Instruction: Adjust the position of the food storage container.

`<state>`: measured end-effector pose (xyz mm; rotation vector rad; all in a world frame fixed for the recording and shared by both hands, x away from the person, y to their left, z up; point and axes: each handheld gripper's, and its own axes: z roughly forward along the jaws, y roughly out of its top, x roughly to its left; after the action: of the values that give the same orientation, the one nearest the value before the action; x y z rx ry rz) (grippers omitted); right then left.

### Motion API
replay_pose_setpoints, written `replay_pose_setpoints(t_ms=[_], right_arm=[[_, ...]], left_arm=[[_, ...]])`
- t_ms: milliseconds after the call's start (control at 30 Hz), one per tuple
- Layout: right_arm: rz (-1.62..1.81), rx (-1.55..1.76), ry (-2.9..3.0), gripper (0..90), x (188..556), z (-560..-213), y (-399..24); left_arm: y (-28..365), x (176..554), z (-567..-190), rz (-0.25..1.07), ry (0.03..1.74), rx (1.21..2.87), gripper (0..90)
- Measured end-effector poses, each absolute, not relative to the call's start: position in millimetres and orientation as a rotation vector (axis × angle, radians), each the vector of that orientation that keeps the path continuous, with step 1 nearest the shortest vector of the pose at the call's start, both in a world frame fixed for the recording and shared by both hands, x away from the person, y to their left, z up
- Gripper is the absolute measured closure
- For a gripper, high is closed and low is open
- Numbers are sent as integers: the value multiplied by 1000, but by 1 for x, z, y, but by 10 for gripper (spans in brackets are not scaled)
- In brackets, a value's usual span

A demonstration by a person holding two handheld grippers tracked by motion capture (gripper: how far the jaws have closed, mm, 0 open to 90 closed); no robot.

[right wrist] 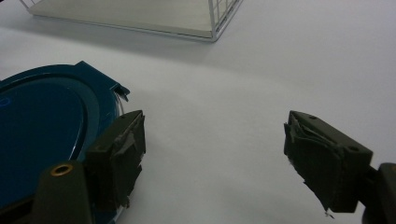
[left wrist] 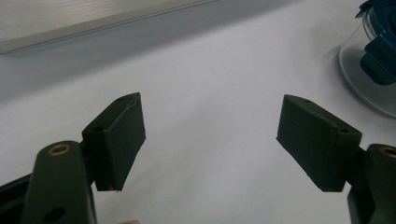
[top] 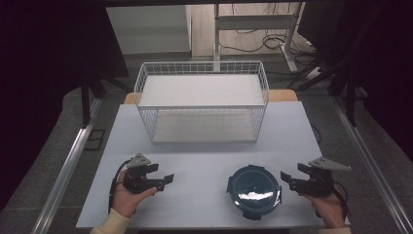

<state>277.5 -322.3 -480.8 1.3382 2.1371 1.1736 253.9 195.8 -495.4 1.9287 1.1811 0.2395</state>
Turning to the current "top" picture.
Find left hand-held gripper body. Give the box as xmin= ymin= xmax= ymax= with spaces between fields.
xmin=122 ymin=152 xmax=161 ymax=195

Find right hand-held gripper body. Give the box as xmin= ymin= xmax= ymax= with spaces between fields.
xmin=296 ymin=156 xmax=353 ymax=198

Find dark teal round lidded container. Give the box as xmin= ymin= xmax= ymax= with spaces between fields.
xmin=225 ymin=164 xmax=283 ymax=221

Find person's left hand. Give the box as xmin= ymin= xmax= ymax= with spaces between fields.
xmin=111 ymin=169 xmax=159 ymax=218

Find person's right hand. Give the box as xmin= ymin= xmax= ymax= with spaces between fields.
xmin=299 ymin=183 xmax=347 ymax=229

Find wooden table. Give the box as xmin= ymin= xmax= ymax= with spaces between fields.
xmin=123 ymin=89 xmax=299 ymax=105

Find black metal stand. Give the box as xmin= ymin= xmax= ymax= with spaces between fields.
xmin=79 ymin=72 xmax=134 ymax=129

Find white power strip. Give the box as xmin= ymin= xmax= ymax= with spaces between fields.
xmin=305 ymin=65 xmax=323 ymax=81

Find black curtain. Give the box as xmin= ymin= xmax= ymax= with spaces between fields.
xmin=296 ymin=0 xmax=413 ymax=164
xmin=0 ymin=0 xmax=131 ymax=213

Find white cabinet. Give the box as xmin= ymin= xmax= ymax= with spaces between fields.
xmin=104 ymin=4 xmax=193 ymax=57

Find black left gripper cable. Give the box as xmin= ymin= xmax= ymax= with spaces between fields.
xmin=107 ymin=158 xmax=131 ymax=215

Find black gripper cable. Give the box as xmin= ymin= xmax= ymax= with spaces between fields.
xmin=330 ymin=183 xmax=353 ymax=219
xmin=107 ymin=158 xmax=131 ymax=215

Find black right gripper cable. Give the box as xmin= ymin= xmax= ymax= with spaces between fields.
xmin=330 ymin=183 xmax=353 ymax=219

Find aluminium rail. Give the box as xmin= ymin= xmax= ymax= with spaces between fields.
xmin=30 ymin=97 xmax=104 ymax=234
xmin=330 ymin=95 xmax=413 ymax=234

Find white wire two-tier rack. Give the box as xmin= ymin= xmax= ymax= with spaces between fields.
xmin=133 ymin=60 xmax=270 ymax=144

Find black floor cables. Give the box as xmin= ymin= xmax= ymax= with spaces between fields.
xmin=217 ymin=28 xmax=323 ymax=86

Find white metal desk frame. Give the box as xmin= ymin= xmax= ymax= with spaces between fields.
xmin=211 ymin=2 xmax=306 ymax=73

